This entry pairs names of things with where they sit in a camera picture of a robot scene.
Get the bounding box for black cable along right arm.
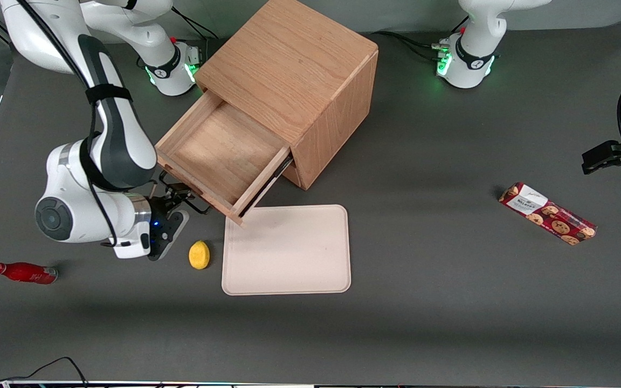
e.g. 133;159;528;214
17;0;133;248

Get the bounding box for yellow lemon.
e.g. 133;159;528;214
189;240;211;270

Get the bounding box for oak wooden drawer cabinet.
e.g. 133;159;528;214
195;0;380;191

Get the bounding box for beige rectangular tray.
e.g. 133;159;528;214
222;204;352;296

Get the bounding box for black left base cables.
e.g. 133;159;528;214
377;16;470;61

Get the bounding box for red drink bottle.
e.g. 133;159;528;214
0;262;59;285

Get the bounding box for red cookie box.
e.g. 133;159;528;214
499;182;597;246

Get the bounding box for black cable at table edge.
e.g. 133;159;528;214
0;356;89;386

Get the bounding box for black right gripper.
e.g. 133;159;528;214
149;183;199;239

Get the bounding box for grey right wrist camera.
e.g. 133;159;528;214
148;209;190;262

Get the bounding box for black right base cable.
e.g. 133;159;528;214
172;10;222;42

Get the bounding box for black metal drawer handle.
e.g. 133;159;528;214
158;171;210;215

